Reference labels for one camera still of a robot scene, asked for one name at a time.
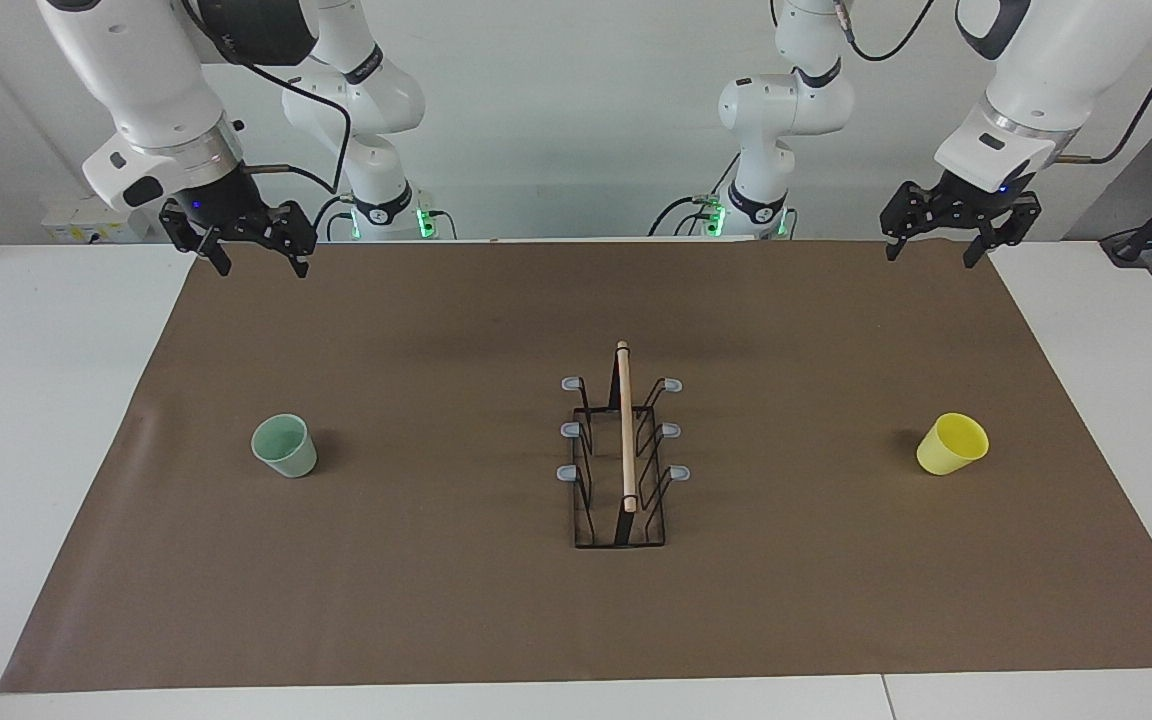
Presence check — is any green plastic cup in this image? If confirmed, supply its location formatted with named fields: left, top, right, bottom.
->
left=251, top=413, right=319, bottom=479

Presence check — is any brown table mat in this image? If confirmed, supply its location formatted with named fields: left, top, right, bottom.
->
left=0, top=238, right=1152, bottom=694

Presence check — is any yellow plastic cup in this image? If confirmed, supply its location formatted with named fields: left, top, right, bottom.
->
left=916, top=412, right=990, bottom=477

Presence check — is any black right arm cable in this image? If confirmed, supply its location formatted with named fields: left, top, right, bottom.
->
left=181, top=0, right=353, bottom=196

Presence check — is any black base cable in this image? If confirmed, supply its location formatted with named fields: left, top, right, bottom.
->
left=648, top=185, right=737, bottom=238
left=310, top=193, right=357, bottom=242

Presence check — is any black wire cup rack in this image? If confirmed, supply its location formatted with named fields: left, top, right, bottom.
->
left=557, top=340, right=692, bottom=550

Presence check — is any white power socket box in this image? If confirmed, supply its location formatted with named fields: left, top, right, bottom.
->
left=41, top=195, right=152, bottom=244

